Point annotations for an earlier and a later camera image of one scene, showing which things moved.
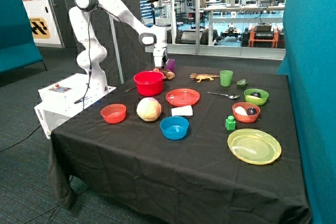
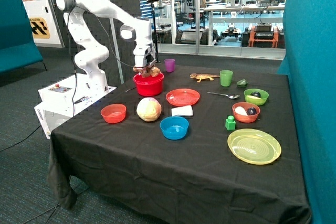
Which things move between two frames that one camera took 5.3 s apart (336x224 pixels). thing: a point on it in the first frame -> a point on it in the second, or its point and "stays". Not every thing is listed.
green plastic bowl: x=254 y=100 stays
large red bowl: x=149 y=83 stays
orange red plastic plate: x=182 y=97 stays
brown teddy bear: x=168 y=74 -> x=153 y=71
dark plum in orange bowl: x=251 y=110 stays
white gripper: x=160 y=57 -> x=144 y=55
